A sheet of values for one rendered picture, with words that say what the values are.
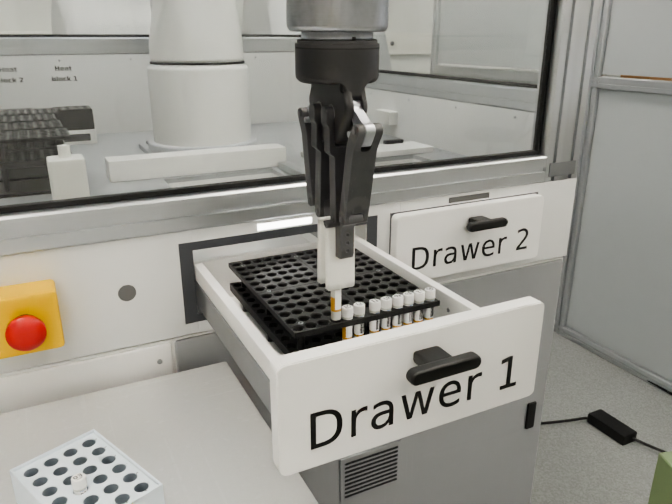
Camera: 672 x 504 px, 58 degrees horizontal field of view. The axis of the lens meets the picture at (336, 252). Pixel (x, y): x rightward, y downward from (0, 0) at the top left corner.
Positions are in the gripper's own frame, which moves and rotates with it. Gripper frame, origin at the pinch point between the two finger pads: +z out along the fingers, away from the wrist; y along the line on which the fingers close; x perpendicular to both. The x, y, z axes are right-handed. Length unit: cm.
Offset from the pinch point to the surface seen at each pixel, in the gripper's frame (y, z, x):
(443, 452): 22, 53, -34
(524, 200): 21, 6, -45
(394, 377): -10.8, 8.5, -0.6
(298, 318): 2.1, 7.7, 3.3
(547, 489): 42, 99, -87
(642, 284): 77, 66, -161
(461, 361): -14.3, 6.2, -5.2
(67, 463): 2.6, 18.0, 27.2
